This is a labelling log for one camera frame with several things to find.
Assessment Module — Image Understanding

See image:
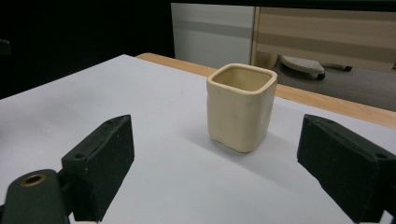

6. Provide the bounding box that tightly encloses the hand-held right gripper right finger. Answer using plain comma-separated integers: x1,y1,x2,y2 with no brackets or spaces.
297,114,396,224

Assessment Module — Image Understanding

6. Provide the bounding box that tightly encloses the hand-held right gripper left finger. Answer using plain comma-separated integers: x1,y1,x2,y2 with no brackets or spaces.
61,114,135,222

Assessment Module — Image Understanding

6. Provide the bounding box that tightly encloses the cream square ceramic cup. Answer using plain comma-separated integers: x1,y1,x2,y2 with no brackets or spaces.
205,63,278,154

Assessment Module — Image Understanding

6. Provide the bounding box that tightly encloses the white table sheet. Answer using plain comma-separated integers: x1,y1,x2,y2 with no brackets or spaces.
0,54,396,224

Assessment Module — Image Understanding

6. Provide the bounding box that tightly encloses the grey leg with black caster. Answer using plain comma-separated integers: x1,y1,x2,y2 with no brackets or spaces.
321,63,353,73

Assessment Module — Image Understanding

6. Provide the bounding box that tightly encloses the beige wooden wall panel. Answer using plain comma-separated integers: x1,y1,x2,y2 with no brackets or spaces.
251,7,396,74

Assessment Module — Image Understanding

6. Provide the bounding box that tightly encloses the white wall panel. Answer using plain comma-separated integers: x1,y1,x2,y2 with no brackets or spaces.
171,3,256,69

